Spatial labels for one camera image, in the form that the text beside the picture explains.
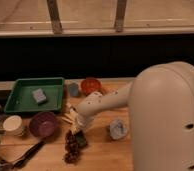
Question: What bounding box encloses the brown grape bunch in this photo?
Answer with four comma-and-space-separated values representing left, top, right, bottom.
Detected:
64, 131, 80, 164

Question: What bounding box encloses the white cup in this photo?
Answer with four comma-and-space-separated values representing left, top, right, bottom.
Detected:
3, 115, 25, 136

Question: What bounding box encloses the red bowl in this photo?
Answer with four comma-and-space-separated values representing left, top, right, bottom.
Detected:
80, 78, 101, 95

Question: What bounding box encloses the dark felt eraser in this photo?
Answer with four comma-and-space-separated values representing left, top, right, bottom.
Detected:
75, 131, 88, 148

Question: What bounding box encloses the light wooden cutting board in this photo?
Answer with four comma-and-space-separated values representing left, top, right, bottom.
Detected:
0, 148, 28, 168

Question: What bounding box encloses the black handled knife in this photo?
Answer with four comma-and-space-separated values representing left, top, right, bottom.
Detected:
0, 141, 45, 169

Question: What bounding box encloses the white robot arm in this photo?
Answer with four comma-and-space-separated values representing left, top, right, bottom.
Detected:
75, 61, 194, 171

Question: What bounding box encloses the green plastic tray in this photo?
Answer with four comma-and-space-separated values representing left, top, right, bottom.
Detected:
4, 77, 64, 114

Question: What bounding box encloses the purple bowl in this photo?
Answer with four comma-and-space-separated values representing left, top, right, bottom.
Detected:
29, 111, 58, 139

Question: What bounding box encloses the grey blue cup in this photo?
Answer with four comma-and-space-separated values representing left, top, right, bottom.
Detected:
67, 83, 79, 97

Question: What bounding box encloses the grey blue sponge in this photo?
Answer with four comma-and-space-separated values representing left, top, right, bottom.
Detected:
32, 89, 47, 104

